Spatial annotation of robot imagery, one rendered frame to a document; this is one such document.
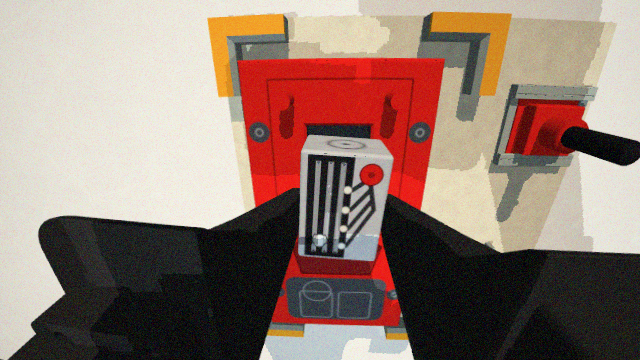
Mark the grey block with notch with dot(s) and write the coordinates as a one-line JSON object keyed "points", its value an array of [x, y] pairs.
{"points": [[344, 184]]}

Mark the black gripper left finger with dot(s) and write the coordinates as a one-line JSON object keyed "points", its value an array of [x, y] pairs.
{"points": [[231, 275]]}

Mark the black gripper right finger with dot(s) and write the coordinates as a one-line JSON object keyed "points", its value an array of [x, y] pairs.
{"points": [[463, 300]]}

